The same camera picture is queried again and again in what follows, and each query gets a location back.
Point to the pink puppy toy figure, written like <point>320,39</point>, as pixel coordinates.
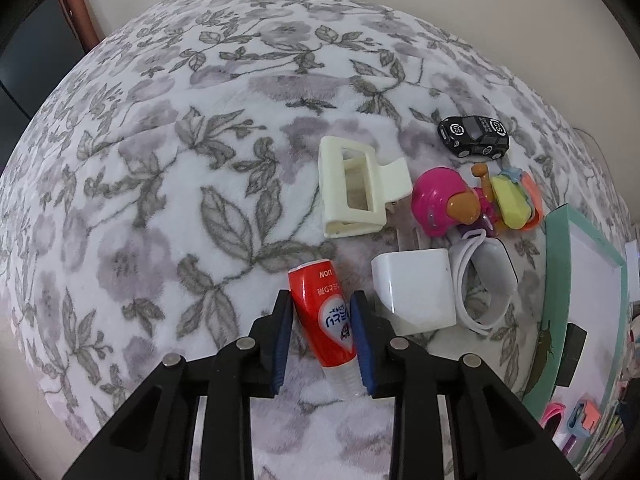
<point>435,200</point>

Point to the white tray with green rim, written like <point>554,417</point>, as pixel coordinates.
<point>595,280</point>

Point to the cream hair claw clip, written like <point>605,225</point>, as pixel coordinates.
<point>332,185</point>

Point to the brown board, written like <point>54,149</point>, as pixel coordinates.
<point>80,15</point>

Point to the white charger plug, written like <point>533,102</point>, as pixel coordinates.
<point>415,285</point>

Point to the black toy car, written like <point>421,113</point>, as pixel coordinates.
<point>472,135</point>

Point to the white power strip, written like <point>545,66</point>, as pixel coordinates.
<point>634,252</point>

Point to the black charger plug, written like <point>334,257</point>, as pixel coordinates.
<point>572,355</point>

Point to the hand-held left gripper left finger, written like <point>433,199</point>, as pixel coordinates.
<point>280,330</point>

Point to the orange and yellow toy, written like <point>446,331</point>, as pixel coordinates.
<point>510,200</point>

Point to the red toothpaste tube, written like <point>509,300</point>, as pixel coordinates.
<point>320,305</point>

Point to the floral grey white blanket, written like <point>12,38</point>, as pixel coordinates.
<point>150,210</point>

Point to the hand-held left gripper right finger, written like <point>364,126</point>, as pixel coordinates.
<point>361,335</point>

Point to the dark cabinet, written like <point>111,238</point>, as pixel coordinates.
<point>25,60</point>

